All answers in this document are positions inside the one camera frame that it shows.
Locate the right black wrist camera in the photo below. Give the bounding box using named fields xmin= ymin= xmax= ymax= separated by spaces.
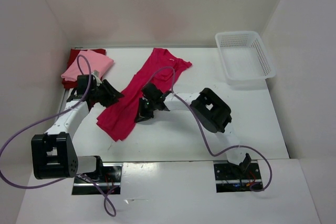
xmin=141 ymin=82 xmax=163 ymax=101

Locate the light pink t shirt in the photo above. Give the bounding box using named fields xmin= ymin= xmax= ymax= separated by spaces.
xmin=61 ymin=50 xmax=114 ymax=81

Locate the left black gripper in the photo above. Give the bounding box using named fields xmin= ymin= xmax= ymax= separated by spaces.
xmin=90 ymin=79 xmax=124 ymax=108

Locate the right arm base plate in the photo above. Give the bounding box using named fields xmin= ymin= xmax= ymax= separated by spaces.
xmin=213 ymin=162 xmax=263 ymax=193

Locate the magenta t shirt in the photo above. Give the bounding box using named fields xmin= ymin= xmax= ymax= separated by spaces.
xmin=97 ymin=48 xmax=192 ymax=141

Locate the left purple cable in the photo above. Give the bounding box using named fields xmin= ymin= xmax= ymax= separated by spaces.
xmin=0 ymin=55 xmax=117 ymax=217

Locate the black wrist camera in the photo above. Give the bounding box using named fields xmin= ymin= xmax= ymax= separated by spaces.
xmin=141 ymin=82 xmax=163 ymax=101
xmin=76 ymin=74 xmax=92 ymax=95

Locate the white plastic basket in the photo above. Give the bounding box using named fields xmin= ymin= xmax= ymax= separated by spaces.
xmin=215 ymin=31 xmax=276 ymax=84

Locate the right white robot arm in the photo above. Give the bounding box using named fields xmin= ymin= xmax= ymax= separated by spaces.
xmin=134 ymin=83 xmax=251 ymax=178

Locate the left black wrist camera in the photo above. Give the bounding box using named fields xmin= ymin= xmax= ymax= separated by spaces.
xmin=76 ymin=74 xmax=92 ymax=95

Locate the dark red t shirt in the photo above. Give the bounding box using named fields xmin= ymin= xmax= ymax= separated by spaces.
xmin=61 ymin=49 xmax=106 ymax=90

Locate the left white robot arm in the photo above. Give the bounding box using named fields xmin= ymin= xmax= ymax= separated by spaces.
xmin=31 ymin=75 xmax=124 ymax=182

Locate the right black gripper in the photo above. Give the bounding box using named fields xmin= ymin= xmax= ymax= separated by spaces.
xmin=135 ymin=97 xmax=158 ymax=122

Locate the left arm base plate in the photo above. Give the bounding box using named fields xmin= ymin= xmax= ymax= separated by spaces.
xmin=71 ymin=163 xmax=123 ymax=195

